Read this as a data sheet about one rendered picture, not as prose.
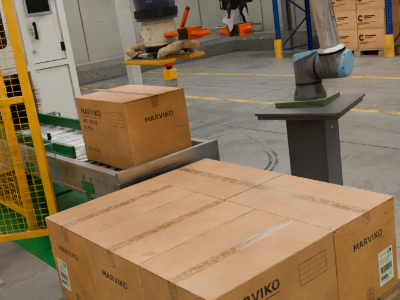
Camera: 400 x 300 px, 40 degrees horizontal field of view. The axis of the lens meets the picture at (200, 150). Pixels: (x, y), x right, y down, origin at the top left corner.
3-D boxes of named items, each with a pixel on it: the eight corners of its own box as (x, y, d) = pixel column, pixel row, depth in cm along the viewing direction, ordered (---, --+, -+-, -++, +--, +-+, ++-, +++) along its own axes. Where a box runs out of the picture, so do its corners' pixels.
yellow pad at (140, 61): (122, 65, 291) (121, 55, 290) (138, 61, 297) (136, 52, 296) (160, 65, 266) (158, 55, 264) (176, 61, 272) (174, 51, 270)
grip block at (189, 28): (177, 40, 266) (175, 28, 264) (193, 37, 272) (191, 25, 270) (188, 40, 259) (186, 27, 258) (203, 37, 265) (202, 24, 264)
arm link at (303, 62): (303, 80, 328) (300, 50, 324) (329, 78, 316) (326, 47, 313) (290, 84, 317) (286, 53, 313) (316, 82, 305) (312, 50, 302)
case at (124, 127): (87, 159, 348) (74, 97, 337) (140, 142, 371) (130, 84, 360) (136, 174, 301) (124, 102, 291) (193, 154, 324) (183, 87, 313)
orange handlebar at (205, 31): (127, 41, 303) (126, 34, 302) (170, 33, 321) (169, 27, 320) (245, 34, 232) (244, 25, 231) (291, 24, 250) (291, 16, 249)
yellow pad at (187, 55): (151, 58, 303) (150, 49, 301) (165, 55, 309) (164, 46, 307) (190, 58, 277) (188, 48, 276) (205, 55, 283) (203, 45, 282)
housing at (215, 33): (209, 38, 250) (208, 28, 249) (220, 36, 254) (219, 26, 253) (219, 37, 245) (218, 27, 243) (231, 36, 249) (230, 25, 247)
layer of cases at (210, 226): (61, 293, 266) (44, 217, 256) (215, 222, 325) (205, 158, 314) (225, 412, 174) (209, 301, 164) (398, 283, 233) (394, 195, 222)
